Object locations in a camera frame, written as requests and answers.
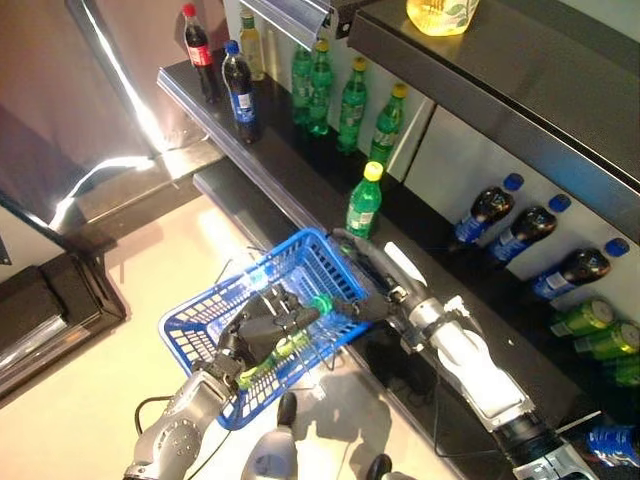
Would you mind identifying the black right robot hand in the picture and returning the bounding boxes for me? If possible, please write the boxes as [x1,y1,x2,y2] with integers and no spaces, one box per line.
[328,227,402,322]

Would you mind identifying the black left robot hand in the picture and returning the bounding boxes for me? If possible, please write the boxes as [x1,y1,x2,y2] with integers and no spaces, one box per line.
[217,294,322,374]

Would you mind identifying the blue plastic shopping basket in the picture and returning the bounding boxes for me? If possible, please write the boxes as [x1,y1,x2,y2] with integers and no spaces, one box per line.
[158,227,374,432]

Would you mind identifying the green soda bottle yellow cap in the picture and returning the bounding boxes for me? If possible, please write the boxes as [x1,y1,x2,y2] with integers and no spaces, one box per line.
[368,83,410,169]
[291,44,314,126]
[345,161,385,240]
[336,56,370,154]
[307,39,335,137]

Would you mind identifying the grey left robot leg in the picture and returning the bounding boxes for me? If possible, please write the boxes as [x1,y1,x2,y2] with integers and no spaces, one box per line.
[239,392,302,480]

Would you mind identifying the plain black shelf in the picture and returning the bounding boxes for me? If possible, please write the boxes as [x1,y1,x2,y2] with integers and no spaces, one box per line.
[347,0,640,235]

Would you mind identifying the yellow juice bottle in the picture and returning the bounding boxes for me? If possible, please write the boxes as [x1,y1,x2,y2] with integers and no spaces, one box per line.
[238,9,266,83]

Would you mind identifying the large yellow tea bottle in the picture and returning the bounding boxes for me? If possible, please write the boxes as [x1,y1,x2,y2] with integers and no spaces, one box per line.
[405,0,481,37]

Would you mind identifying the small cola bottle red label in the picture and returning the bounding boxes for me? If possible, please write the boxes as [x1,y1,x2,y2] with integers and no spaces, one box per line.
[181,3,220,105]

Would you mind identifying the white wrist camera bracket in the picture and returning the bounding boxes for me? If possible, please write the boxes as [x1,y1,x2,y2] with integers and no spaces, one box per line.
[383,241,429,288]

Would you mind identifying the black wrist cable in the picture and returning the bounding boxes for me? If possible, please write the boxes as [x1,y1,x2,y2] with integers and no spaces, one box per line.
[430,359,504,460]
[133,395,175,437]

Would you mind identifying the dark metal wall post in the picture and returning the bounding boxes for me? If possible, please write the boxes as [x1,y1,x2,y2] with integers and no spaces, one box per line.
[64,0,169,159]

